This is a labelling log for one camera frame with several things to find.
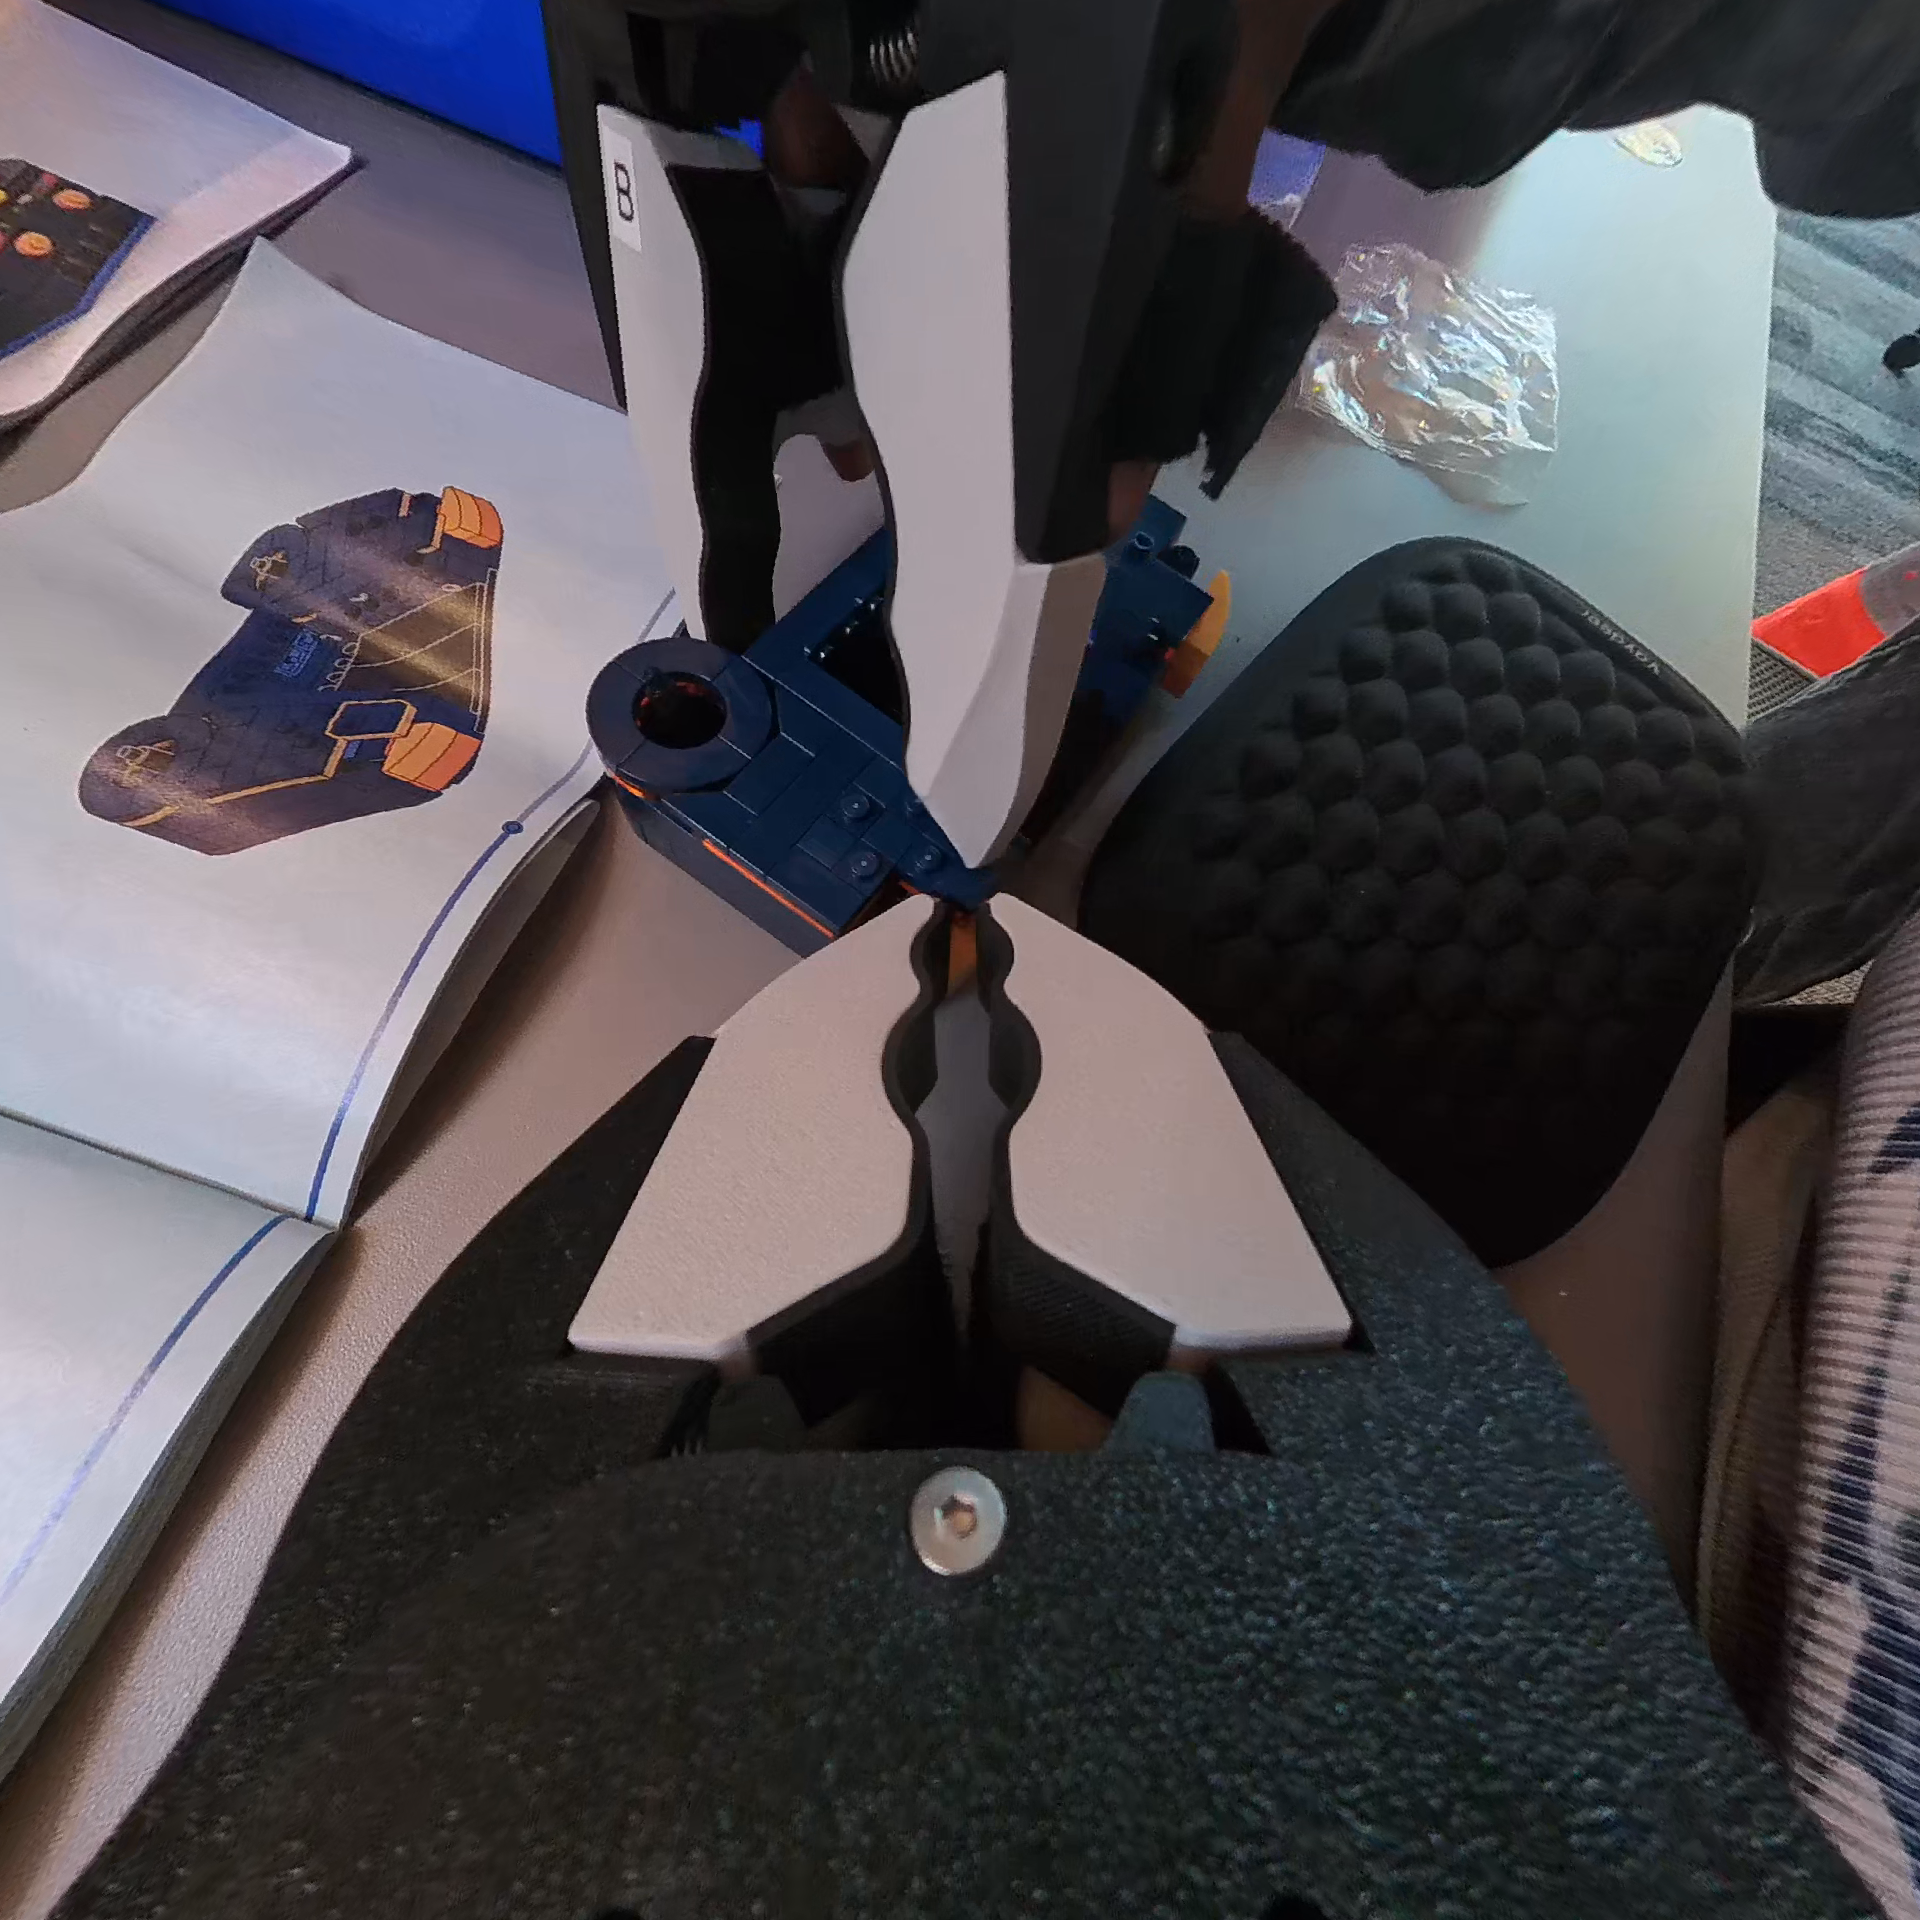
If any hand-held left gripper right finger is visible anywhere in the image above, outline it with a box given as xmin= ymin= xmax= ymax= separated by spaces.
xmin=981 ymin=896 xmax=1356 ymax=1362

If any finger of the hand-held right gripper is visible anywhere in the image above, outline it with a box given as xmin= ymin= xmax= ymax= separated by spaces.
xmin=593 ymin=102 xmax=785 ymax=650
xmin=835 ymin=64 xmax=1086 ymax=880

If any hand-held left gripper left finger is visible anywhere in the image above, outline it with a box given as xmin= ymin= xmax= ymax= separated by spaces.
xmin=565 ymin=899 xmax=936 ymax=1367

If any dark blue brick console model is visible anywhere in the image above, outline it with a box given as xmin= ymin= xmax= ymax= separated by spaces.
xmin=583 ymin=493 xmax=1236 ymax=961

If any person's right forearm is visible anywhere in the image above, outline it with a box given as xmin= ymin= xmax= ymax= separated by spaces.
xmin=1265 ymin=0 xmax=1920 ymax=203

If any person's right hand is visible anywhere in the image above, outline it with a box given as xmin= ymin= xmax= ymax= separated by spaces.
xmin=1106 ymin=102 xmax=1343 ymax=508

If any clear plastic bag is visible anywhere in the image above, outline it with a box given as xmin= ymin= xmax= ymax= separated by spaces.
xmin=1301 ymin=240 xmax=1561 ymax=515

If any large blue plastic bin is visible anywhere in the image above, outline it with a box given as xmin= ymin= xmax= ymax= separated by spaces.
xmin=150 ymin=0 xmax=569 ymax=170

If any black bumpy cushion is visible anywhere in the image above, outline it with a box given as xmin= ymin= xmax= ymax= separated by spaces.
xmin=1080 ymin=533 xmax=1760 ymax=1272

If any arcade cover instruction booklet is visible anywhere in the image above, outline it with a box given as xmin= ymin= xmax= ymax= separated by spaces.
xmin=0 ymin=0 xmax=362 ymax=437

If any red plastic object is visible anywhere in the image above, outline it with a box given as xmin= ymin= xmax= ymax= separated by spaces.
xmin=1751 ymin=541 xmax=1920 ymax=680

